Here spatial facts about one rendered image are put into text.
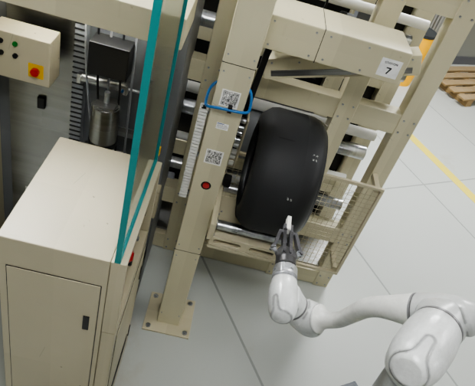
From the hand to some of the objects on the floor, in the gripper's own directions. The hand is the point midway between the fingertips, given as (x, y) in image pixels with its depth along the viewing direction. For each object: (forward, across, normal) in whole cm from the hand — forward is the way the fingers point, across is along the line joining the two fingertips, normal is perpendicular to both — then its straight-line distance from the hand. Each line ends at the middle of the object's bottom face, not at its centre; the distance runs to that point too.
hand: (288, 224), depth 201 cm
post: (+20, +34, +125) cm, 131 cm away
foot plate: (+20, +34, +125) cm, 131 cm away
